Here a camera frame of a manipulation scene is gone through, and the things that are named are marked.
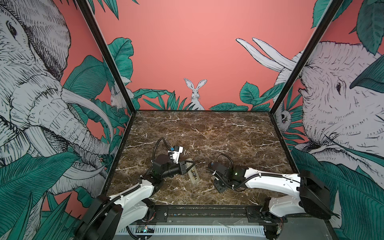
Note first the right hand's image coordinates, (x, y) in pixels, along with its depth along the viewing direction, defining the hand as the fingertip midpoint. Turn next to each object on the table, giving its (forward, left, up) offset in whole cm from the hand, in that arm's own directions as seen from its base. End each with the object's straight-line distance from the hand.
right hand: (214, 183), depth 80 cm
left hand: (+7, +11, +10) cm, 17 cm away
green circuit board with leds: (-21, +34, -3) cm, 40 cm away
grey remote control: (+3, +12, +7) cm, 14 cm away
